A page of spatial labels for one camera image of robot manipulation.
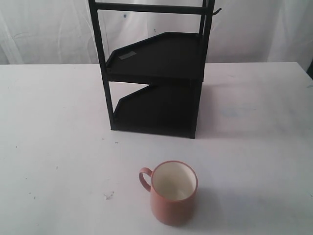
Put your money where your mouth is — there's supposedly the black metal shelf rack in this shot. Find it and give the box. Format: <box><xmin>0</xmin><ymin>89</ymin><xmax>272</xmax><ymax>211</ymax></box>
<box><xmin>89</xmin><ymin>0</ymin><xmax>218</xmax><ymax>139</ymax></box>

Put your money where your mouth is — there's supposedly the pink ceramic mug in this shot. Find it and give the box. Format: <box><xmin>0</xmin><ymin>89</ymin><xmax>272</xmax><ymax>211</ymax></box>
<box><xmin>138</xmin><ymin>160</ymin><xmax>198</xmax><ymax>226</ymax></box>

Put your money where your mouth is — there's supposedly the white backdrop curtain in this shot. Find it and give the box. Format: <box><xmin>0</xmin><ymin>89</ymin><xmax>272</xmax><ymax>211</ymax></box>
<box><xmin>0</xmin><ymin>0</ymin><xmax>313</xmax><ymax>70</ymax></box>

